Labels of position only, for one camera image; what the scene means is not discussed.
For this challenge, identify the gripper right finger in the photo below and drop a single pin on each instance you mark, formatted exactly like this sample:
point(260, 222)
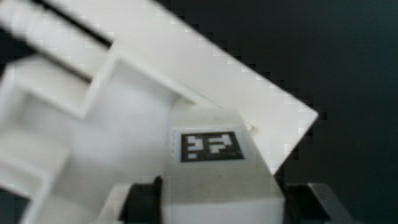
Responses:
point(313, 206)

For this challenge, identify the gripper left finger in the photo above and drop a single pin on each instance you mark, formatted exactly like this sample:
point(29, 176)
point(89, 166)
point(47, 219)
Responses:
point(132, 204)

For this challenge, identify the short white chair leg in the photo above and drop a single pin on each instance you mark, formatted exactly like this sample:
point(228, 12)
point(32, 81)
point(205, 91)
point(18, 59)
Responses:
point(219, 186)

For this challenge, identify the white chair seat part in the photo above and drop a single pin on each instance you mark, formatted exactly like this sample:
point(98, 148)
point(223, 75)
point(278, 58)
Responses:
point(123, 67)

